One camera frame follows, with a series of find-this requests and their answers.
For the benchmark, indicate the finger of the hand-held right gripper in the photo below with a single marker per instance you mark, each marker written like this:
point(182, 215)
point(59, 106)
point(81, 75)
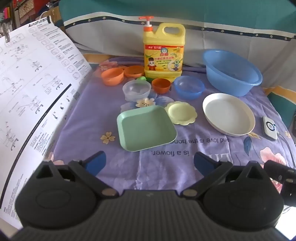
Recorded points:
point(276, 170)

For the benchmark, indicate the purple floral bedsheet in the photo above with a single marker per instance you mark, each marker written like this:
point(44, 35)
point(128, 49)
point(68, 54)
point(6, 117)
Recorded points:
point(92, 120)

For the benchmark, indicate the teal white star-striped quilt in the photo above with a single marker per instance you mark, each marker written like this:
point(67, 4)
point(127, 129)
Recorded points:
point(111, 34)

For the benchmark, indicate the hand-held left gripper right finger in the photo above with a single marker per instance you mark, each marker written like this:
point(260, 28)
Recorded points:
point(203, 162)

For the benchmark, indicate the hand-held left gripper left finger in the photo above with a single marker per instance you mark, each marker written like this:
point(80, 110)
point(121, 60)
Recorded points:
point(96, 162)

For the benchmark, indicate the white printed instruction sheet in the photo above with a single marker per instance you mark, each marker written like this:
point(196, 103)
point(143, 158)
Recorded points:
point(34, 104)

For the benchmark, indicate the teal yellow bedding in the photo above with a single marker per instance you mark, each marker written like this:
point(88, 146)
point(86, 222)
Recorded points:
point(281, 102)

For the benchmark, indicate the white round plate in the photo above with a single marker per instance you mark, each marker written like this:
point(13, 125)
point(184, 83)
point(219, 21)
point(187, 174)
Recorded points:
point(227, 114)

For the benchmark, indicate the yellow scalloped plate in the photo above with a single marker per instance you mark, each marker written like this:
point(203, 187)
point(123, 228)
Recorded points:
point(180, 113)

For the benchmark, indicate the yellow detergent pump bottle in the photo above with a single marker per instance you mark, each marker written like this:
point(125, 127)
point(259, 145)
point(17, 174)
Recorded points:
point(161, 58)

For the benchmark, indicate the dark orange plastic bowl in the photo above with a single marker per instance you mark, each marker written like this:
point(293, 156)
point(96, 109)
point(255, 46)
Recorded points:
point(161, 86)

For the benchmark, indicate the large blue plastic basin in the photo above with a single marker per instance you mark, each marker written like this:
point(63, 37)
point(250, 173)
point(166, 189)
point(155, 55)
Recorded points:
point(231, 78)

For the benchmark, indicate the cardboard box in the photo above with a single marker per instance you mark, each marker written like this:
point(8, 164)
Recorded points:
point(54, 15)

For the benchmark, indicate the white rectangular electronic device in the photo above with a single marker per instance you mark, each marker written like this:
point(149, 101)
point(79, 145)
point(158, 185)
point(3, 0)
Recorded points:
point(269, 128)

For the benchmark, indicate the small green plastic piece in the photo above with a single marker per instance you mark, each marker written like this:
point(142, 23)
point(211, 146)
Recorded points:
point(141, 78)

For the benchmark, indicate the small blue translucent bowl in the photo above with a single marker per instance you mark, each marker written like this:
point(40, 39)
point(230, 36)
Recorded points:
point(188, 89)

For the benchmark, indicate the light orange plastic bowl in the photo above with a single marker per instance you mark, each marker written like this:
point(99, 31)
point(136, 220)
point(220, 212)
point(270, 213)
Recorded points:
point(112, 77)
point(134, 71)

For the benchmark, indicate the clear plastic bowl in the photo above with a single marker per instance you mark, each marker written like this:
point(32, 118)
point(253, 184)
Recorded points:
point(136, 91)

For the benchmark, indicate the cluttered bookshelf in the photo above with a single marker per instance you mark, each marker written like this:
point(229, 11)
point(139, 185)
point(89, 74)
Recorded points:
point(13, 11)

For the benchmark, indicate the green square plate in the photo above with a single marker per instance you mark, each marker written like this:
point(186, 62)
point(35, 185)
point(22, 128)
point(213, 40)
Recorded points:
point(145, 127)

